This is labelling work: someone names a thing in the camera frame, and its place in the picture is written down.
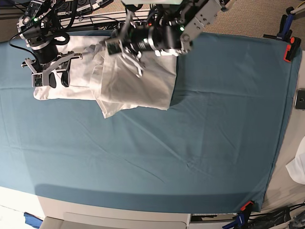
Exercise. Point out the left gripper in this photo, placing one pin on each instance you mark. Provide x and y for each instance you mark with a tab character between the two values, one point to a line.
128	50

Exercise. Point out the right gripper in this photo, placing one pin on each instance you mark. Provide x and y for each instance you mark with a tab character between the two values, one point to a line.
62	63

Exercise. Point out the white T-shirt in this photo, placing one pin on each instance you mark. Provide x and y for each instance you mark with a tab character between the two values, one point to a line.
113	81

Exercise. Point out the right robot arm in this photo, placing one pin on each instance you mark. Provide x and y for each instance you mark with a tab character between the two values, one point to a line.
41	29

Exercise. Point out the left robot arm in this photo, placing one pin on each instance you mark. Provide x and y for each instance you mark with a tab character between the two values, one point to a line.
165	27

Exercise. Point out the teal table cloth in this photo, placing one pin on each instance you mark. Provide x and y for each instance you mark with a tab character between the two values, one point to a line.
212	151

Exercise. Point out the grey plastic bin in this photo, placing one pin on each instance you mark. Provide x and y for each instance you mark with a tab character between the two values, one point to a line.
81	221

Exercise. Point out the blue cloth on floor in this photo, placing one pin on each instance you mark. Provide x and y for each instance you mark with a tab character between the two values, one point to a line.
32	220

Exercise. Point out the blue black clamp upper right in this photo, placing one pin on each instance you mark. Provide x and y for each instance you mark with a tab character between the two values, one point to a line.
285	32

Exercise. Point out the blue black clamp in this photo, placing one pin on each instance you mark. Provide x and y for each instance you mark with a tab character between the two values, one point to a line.
285	32
240	221

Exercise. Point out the orange black clamp upper right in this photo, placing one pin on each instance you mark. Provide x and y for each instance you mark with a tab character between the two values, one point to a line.
292	48

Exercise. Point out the orange black clamp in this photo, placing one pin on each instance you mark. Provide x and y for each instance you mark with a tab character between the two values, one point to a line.
249	203
292	48

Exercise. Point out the grey device at table edge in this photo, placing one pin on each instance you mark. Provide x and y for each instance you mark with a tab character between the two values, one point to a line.
300	99

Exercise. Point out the white cloth at right edge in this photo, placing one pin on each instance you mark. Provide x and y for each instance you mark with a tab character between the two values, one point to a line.
296	167

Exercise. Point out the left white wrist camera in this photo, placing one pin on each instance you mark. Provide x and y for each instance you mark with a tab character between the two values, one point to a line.
113	46

